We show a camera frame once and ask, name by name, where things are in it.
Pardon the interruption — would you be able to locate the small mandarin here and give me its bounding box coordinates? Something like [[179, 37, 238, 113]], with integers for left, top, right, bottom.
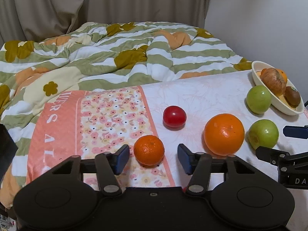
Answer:
[[133, 135, 165, 166]]

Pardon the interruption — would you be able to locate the red cherry tomato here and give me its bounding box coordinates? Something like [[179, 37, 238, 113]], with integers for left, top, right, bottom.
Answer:
[[163, 105, 187, 128]]

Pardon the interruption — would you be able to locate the beige curtain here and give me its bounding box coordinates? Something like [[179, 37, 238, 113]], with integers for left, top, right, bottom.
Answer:
[[84, 0, 210, 28], [0, 0, 90, 44]]

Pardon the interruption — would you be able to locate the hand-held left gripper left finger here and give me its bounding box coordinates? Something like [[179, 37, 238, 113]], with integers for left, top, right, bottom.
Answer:
[[46, 144, 130, 196]]

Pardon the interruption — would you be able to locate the pink floral tablecloth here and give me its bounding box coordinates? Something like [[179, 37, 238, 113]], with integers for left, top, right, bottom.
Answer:
[[25, 71, 308, 198]]

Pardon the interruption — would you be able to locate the cream bowl with cartoon print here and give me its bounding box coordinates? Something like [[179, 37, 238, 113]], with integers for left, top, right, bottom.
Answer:
[[251, 61, 305, 115]]

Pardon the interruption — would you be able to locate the green apple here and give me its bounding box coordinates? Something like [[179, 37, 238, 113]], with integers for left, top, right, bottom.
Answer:
[[248, 120, 280, 150], [246, 85, 272, 114]]

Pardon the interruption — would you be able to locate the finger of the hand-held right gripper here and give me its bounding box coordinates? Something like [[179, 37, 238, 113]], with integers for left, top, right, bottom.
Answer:
[[283, 125, 308, 139], [255, 146, 308, 167]]

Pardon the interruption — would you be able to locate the large orange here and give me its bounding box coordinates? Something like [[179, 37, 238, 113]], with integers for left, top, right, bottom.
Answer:
[[204, 113, 245, 156], [276, 69, 288, 83]]

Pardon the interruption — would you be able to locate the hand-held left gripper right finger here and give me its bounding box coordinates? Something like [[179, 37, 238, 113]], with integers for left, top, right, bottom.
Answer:
[[177, 144, 259, 195]]

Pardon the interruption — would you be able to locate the brown kiwi with sticker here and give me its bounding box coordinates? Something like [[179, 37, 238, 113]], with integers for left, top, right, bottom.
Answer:
[[285, 86, 302, 108]]

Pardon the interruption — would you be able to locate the green striped flower blanket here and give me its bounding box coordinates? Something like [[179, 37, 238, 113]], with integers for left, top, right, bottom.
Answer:
[[0, 22, 254, 210]]

